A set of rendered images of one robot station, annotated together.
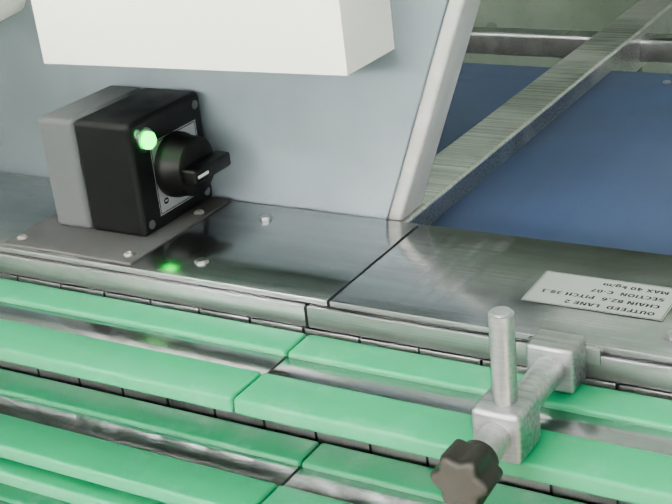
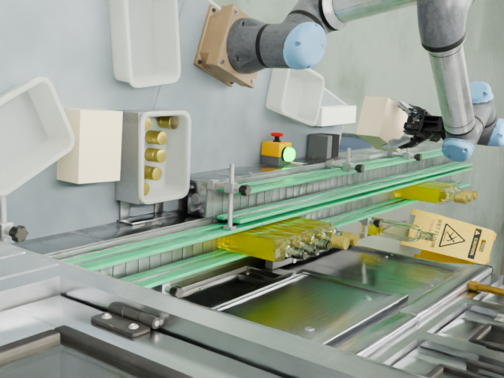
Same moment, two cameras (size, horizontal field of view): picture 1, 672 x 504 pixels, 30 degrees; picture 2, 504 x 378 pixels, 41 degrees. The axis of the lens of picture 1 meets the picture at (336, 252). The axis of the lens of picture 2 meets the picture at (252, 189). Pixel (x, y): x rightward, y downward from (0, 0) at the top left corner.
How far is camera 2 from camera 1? 2.63 m
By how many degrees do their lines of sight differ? 82
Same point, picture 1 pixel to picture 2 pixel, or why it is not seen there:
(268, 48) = (348, 118)
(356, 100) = (336, 131)
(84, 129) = (334, 136)
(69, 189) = (330, 150)
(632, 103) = not seen: hidden behind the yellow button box
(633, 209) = not seen: hidden behind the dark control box
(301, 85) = (331, 129)
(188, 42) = (340, 119)
